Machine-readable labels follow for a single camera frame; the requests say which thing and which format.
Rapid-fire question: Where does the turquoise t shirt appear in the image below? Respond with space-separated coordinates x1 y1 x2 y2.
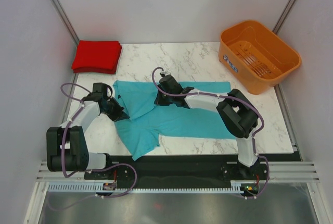
113 80 234 160

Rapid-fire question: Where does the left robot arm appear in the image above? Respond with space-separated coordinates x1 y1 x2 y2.
46 83 130 179

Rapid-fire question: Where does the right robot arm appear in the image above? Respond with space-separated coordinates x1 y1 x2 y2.
155 73 259 179

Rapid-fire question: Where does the dark red folded t shirt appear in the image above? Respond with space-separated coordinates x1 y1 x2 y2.
72 42 123 74

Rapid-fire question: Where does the orange plastic tub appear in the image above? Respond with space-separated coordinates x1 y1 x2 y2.
218 20 301 95

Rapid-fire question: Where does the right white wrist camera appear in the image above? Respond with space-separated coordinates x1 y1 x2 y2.
160 71 171 78

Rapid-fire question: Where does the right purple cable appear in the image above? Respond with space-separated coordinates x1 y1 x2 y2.
151 67 270 200

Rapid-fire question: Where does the purple cable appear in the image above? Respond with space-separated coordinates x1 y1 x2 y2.
46 82 138 211
151 67 270 200

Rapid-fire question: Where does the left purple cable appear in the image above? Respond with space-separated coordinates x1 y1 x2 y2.
46 82 138 211

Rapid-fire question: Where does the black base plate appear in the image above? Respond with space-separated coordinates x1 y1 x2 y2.
83 153 271 190

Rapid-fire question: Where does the white slotted cable duct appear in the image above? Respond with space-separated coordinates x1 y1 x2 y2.
47 181 245 194

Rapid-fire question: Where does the left aluminium frame post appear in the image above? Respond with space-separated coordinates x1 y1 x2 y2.
50 0 80 46

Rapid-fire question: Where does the aluminium frame post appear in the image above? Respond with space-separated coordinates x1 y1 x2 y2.
272 0 297 35
50 0 80 46

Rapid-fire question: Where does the right aluminium frame post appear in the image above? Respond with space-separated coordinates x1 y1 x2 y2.
272 0 297 35

